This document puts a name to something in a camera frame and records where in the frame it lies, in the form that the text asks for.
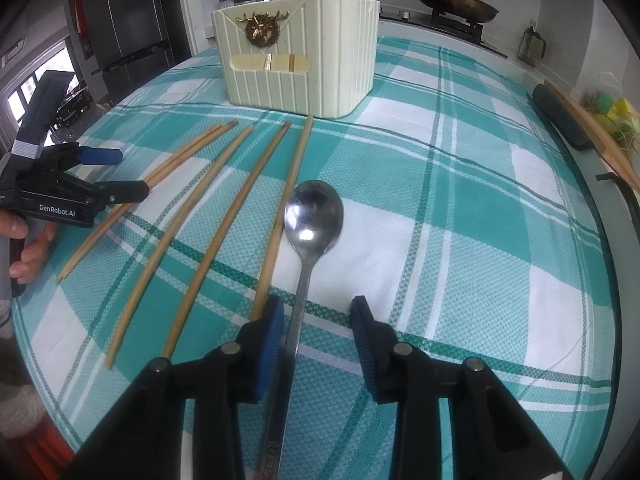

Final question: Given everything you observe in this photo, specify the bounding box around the teal white checkered tablecloth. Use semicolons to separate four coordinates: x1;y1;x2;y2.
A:
12;35;622;480

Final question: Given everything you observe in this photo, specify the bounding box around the wooden cutting board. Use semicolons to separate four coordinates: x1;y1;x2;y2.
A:
542;82;640;187

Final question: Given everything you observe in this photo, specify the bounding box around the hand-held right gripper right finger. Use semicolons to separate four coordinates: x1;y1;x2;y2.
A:
350;296;576;480

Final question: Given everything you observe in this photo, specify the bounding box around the person's left hand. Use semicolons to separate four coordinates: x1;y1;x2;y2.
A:
0;207;59;284

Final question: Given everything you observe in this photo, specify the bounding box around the cream ribbed utensil holder box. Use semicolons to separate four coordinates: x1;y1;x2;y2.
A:
212;0;381;120

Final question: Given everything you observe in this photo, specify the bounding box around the red hanging decoration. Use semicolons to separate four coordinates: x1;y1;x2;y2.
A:
74;0;92;37

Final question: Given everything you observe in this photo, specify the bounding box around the orange red cloth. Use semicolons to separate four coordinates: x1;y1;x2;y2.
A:
22;409;77;467

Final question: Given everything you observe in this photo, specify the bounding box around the black gas stove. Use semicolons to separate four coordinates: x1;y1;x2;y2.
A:
377;4;509;59

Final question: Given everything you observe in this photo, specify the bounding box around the silver metal spoon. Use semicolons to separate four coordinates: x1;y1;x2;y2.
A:
257;179;345;480

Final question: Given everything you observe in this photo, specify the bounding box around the dark grey refrigerator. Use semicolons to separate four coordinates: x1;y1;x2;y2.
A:
67;0;177;74

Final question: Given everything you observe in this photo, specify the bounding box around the yellow green bag of produce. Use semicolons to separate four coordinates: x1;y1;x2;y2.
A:
589;89;640;142

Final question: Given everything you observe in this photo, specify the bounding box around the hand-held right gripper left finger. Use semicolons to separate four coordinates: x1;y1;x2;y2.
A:
75;296;285;480

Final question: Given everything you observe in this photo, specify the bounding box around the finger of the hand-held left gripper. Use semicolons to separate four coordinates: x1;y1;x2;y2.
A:
65;180;150;205
50;144;124;166

